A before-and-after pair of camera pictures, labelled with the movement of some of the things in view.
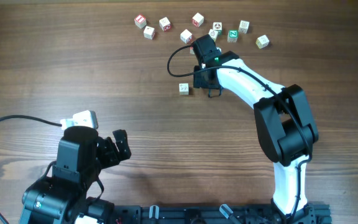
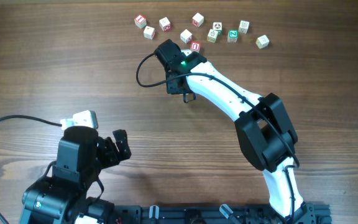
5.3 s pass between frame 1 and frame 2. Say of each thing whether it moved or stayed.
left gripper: stayed
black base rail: stayed
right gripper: moved
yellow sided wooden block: stayed
